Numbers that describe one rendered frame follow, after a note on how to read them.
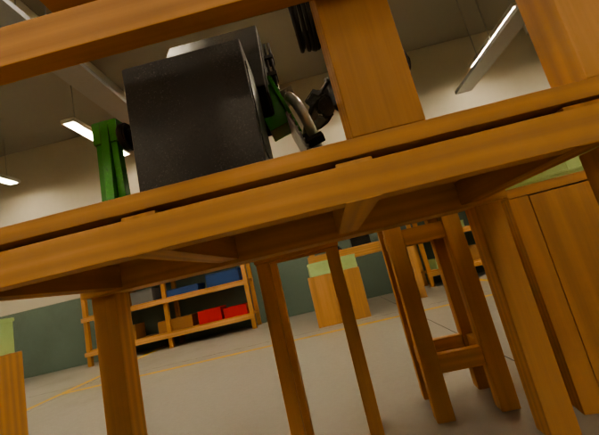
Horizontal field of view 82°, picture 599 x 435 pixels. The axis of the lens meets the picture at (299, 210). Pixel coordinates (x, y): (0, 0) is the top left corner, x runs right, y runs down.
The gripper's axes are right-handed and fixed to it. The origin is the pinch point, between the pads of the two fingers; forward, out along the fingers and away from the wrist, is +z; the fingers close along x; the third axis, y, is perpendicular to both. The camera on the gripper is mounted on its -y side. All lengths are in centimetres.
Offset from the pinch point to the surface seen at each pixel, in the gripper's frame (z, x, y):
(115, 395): 111, 9, -6
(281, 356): 73, -32, -22
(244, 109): 6.9, 33.4, -22.2
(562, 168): -44, -76, -42
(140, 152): 29, 46, -14
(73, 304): 484, -145, 547
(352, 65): -11, 28, -41
